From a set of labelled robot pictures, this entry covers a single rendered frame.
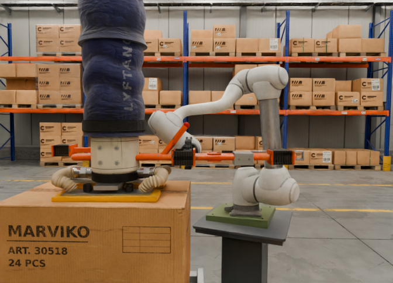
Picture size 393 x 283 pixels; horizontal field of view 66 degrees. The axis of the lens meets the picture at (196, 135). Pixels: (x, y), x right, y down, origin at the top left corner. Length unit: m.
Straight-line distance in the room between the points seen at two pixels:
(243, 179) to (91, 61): 1.09
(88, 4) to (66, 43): 8.06
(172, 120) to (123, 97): 0.41
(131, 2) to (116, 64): 0.21
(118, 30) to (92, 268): 0.76
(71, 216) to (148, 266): 0.28
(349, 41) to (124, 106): 8.52
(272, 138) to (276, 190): 0.27
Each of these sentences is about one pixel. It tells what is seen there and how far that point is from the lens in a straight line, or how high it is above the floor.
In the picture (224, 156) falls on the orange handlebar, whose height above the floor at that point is 1.21.
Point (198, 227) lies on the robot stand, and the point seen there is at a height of 0.75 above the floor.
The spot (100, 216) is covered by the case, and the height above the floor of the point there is 1.04.
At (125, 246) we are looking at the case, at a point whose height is 0.95.
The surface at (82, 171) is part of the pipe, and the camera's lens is 1.17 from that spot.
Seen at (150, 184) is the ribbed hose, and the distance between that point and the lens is 1.01.
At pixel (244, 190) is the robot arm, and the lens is 1.77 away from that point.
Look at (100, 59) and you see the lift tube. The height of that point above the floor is 1.53.
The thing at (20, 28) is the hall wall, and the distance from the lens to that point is 11.48.
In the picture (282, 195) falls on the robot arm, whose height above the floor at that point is 0.95.
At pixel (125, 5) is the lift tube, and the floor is 1.71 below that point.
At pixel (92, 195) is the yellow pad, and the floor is 1.09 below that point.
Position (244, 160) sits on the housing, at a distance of 1.09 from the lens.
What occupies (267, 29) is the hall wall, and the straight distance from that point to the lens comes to 10.07.
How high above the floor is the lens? 1.34
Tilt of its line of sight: 3 degrees down
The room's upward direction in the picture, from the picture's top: straight up
